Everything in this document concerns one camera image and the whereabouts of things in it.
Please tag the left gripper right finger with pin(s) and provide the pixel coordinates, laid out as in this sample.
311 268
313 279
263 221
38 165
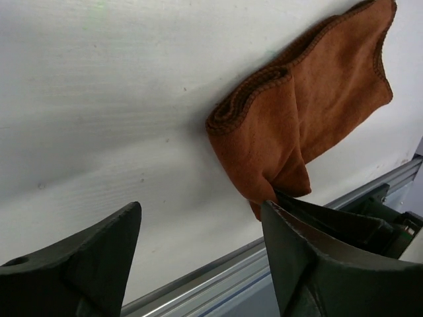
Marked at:
315 274

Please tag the brown towel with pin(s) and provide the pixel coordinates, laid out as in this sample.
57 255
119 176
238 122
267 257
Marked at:
303 103

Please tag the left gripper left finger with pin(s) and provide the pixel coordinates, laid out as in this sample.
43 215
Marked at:
84 274

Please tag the aluminium mounting rail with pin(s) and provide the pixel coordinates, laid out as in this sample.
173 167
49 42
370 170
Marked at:
210 290

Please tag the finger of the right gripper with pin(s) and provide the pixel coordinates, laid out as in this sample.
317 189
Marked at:
371 234

